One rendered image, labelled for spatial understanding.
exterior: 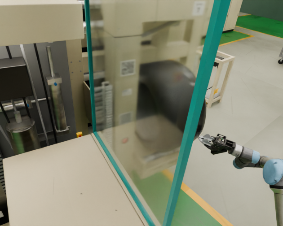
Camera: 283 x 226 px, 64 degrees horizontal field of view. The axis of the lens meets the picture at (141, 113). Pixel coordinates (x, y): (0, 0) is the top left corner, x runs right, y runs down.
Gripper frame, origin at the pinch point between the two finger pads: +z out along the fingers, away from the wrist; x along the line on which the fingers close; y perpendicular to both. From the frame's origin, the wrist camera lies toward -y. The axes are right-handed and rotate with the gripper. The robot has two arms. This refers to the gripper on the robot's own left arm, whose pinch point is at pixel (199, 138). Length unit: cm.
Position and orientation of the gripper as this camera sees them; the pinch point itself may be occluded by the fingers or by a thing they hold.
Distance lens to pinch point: 147.2
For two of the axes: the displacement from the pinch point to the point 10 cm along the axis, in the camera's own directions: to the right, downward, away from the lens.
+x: -3.7, 7.6, -5.4
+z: -9.3, -3.4, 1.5
